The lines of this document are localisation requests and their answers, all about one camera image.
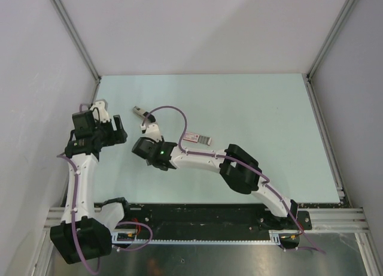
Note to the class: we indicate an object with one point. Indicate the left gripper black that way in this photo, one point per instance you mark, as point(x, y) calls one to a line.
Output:
point(116, 136)

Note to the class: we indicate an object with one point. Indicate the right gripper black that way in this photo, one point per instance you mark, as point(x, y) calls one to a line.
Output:
point(160, 143)

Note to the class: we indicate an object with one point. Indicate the beige black stapler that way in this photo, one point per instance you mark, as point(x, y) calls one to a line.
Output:
point(140, 112)

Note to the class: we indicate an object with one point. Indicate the red white staple box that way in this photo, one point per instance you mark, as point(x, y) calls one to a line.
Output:
point(197, 138)

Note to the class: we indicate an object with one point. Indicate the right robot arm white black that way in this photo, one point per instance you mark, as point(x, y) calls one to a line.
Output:
point(238, 169)

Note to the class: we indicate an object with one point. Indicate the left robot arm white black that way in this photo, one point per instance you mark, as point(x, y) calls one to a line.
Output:
point(83, 233)

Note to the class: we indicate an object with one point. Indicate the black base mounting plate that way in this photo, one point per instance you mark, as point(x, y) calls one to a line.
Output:
point(224, 222)

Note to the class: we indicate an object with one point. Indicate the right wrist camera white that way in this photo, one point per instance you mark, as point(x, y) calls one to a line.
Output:
point(152, 132)

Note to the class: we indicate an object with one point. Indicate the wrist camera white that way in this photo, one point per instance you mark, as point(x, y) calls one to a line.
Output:
point(152, 132)
point(99, 111)

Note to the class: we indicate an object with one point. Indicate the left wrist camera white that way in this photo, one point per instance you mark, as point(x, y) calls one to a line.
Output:
point(99, 111)

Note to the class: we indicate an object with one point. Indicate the white slotted cable duct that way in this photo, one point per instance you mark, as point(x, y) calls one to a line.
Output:
point(125, 237)

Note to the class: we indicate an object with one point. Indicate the aluminium frame rail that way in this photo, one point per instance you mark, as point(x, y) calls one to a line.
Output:
point(330, 220)

